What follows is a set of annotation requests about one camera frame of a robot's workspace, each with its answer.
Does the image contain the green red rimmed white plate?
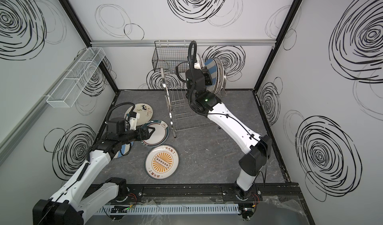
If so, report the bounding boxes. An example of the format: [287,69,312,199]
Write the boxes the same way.
[140,119,170,148]

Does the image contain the blue striped plate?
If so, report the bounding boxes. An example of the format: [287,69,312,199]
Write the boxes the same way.
[205,59,218,94]
[114,142,134,158]

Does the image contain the orange sunburst plate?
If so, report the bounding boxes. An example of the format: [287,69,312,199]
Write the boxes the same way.
[214,58,224,94]
[145,144,180,180]

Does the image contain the white plate red characters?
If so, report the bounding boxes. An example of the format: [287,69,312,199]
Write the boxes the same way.
[195,54,205,70]

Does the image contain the white plate green cloud outline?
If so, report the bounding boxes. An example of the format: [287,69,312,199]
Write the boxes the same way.
[216,58,225,95]

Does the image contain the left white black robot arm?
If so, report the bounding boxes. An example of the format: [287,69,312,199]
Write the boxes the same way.
[33,126,155,225]

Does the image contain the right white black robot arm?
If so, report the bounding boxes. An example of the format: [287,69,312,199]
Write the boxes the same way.
[186,68,272,200]

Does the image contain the stainless steel dish rack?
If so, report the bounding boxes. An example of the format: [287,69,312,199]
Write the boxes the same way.
[160,60,228,138]

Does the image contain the cream plate with black drawing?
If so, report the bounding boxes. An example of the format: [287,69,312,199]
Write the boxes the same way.
[133,103,153,126]

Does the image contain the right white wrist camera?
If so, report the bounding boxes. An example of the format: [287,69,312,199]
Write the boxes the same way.
[193,63,201,70]

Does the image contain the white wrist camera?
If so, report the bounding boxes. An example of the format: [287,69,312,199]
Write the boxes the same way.
[193,63,201,70]
[126,111,140,130]

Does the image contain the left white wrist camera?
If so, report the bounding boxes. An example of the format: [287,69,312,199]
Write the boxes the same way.
[126,111,140,130]

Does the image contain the black wire wall basket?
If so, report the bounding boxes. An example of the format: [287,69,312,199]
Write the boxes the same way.
[152,40,191,73]

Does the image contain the white slotted cable duct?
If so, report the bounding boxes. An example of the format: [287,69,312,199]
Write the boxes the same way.
[95,204,240,216]

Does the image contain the white mesh wall shelf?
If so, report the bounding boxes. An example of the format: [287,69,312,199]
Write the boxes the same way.
[46,47,105,108]

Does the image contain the aluminium wall rail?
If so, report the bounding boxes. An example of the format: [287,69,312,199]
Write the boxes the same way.
[90,39,276,47]

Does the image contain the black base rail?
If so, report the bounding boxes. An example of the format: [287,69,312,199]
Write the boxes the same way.
[127,183,302,202]

